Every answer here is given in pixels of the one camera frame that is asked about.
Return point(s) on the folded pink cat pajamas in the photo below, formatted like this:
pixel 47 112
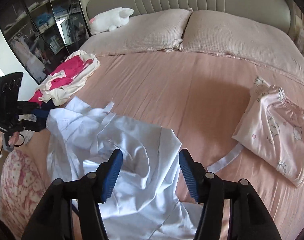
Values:
pixel 272 127

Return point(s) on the beige pillow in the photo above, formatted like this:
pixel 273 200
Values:
pixel 159 31
pixel 222 34

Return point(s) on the navy blue garment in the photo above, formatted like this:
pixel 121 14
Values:
pixel 48 106

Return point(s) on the right beige pillow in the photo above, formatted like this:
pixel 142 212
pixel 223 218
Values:
pixel 222 34

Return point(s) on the white shirt with navy trim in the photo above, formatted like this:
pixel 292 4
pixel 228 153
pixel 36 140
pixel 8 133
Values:
pixel 143 204

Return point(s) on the pink floral pajama leg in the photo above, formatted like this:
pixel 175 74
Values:
pixel 21 189

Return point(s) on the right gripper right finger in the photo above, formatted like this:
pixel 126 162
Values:
pixel 249 217

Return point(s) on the dark glass wardrobe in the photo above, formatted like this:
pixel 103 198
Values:
pixel 43 33

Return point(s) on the white plush toy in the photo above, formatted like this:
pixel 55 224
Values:
pixel 110 20

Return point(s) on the cream and magenta garment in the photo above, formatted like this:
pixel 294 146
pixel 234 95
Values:
pixel 67 79

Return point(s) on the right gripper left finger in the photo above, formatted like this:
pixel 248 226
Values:
pixel 52 218

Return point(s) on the white fabric strip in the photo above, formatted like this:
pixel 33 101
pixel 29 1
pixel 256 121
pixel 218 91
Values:
pixel 226 160

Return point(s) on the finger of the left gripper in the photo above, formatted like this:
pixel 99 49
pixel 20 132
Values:
pixel 31 111
pixel 35 126

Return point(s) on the left beige pillow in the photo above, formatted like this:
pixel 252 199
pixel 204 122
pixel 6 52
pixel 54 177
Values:
pixel 159 31

